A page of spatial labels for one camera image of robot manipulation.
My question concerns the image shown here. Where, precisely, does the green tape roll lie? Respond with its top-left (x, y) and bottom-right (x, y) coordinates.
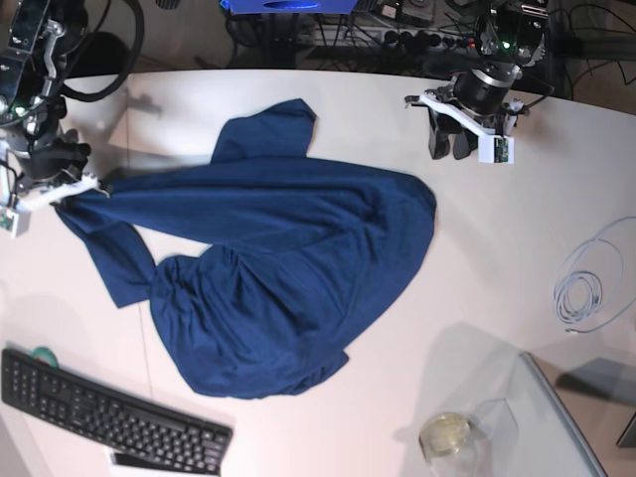
top-left (31, 347), bottom-right (59, 369)

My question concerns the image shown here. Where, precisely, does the coiled white cable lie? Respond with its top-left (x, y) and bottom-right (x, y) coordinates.
top-left (553, 215), bottom-right (636, 335)

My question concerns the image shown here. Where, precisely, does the blue box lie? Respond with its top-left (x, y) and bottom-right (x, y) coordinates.
top-left (220, 0), bottom-right (357, 15)

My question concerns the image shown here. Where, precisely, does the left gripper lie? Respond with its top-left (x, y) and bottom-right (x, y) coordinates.
top-left (428, 68), bottom-right (522, 160)

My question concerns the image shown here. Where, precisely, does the clear glass jar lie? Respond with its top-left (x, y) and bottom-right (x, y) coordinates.
top-left (418, 412), bottom-right (478, 477)

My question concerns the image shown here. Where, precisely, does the white power strip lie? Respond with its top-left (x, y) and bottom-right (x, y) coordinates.
top-left (298, 24), bottom-right (476, 53)

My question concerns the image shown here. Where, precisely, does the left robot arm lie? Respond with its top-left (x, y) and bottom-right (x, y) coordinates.
top-left (418, 1), bottom-right (548, 164)

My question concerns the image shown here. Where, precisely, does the dark blue t-shirt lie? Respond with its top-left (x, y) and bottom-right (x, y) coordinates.
top-left (57, 99), bottom-right (436, 399)

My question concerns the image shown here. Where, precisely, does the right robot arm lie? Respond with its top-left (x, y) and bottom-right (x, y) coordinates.
top-left (1, 0), bottom-right (90, 193)

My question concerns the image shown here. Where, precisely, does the black computer keyboard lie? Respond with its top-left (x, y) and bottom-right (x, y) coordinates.
top-left (1, 348), bottom-right (234, 476)

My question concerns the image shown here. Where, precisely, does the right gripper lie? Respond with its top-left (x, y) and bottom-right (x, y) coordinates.
top-left (19, 136), bottom-right (91, 187)

